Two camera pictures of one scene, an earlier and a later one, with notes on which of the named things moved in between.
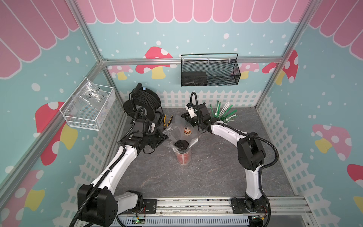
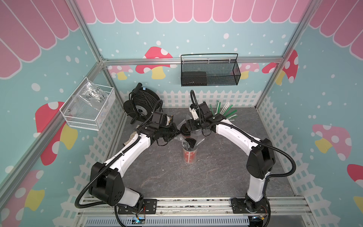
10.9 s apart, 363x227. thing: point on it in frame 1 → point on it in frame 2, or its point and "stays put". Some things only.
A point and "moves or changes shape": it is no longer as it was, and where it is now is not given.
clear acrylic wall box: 88,104 stays put
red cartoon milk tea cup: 187,131 stays put
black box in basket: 194,78 stays put
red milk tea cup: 183,152 moves or changes shape
